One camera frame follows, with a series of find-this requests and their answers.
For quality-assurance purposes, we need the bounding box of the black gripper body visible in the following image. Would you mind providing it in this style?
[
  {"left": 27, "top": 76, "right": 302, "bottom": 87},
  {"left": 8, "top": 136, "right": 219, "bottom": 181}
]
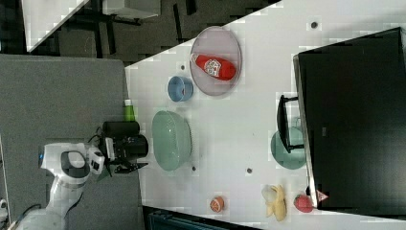
[{"left": 101, "top": 134, "right": 149, "bottom": 167}]

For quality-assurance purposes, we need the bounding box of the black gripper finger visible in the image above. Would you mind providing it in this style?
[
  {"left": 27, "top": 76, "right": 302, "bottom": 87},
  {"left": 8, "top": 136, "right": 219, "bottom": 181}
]
[{"left": 114, "top": 163, "right": 147, "bottom": 174}]

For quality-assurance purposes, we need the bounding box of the green plastic strainer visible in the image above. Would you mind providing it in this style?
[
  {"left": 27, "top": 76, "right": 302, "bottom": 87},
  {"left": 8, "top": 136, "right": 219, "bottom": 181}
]
[{"left": 152, "top": 110, "right": 192, "bottom": 172}]

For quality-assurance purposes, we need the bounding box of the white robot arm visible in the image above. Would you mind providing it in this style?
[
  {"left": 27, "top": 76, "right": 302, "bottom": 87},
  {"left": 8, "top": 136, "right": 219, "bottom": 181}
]
[{"left": 8, "top": 138, "right": 147, "bottom": 230}]

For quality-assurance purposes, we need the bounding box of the black cylinder pot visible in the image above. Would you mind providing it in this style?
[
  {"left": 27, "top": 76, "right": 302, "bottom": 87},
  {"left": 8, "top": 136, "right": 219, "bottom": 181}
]
[{"left": 102, "top": 122, "right": 140, "bottom": 138}]

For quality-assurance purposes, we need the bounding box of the green bottle white cap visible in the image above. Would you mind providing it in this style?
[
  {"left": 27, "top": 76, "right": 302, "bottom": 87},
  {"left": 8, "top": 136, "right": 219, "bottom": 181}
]
[{"left": 124, "top": 99, "right": 135, "bottom": 122}]

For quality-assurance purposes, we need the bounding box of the blue small bowl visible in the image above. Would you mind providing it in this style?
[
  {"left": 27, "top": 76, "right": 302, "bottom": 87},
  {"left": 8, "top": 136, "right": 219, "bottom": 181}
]
[{"left": 168, "top": 76, "right": 193, "bottom": 103}]

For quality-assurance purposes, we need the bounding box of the toy orange half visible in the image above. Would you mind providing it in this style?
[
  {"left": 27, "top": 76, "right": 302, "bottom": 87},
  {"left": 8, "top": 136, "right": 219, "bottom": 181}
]
[{"left": 210, "top": 196, "right": 224, "bottom": 213}]

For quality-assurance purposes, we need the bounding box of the red ketchup bottle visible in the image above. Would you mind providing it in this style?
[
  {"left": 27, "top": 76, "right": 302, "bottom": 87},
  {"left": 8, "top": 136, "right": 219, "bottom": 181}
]
[{"left": 191, "top": 53, "right": 237, "bottom": 81}]

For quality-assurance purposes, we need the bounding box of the grey round plate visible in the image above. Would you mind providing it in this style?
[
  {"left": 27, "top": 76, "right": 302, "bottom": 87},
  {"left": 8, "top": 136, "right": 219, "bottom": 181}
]
[{"left": 190, "top": 27, "right": 242, "bottom": 96}]

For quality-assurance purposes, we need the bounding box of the yellow toy banana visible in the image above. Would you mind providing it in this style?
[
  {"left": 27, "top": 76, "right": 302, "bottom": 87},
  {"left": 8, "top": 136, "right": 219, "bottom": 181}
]
[{"left": 261, "top": 185, "right": 287, "bottom": 221}]

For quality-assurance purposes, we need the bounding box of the mint green mug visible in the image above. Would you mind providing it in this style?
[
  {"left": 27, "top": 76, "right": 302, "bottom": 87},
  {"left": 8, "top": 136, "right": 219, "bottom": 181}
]
[{"left": 270, "top": 118, "right": 307, "bottom": 171}]

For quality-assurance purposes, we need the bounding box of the red toy strawberry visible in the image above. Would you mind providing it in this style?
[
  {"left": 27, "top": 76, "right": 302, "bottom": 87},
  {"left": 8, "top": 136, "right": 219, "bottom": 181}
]
[{"left": 294, "top": 194, "right": 313, "bottom": 213}]

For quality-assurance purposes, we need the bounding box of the toaster oven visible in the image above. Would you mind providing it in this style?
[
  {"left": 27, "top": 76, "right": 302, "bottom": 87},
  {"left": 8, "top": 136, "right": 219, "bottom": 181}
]
[{"left": 277, "top": 27, "right": 406, "bottom": 219}]

